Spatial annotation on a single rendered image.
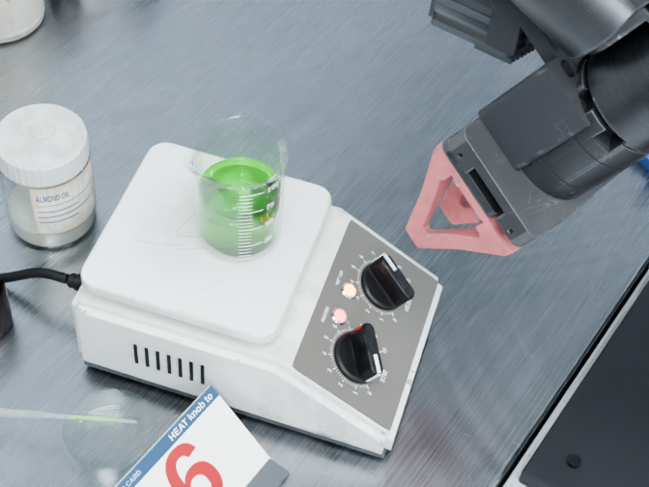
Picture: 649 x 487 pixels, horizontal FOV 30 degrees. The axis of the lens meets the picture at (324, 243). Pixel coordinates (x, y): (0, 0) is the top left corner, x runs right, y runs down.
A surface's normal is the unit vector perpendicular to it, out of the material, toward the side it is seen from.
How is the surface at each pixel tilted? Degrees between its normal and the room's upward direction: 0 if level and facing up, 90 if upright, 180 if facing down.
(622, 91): 71
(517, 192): 31
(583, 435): 2
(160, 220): 0
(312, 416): 90
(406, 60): 0
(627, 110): 79
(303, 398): 90
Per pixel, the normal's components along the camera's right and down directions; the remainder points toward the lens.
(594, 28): -0.31, 0.62
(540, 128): -0.63, 0.39
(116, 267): 0.07, -0.62
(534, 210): 0.55, -0.39
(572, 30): -0.43, 0.70
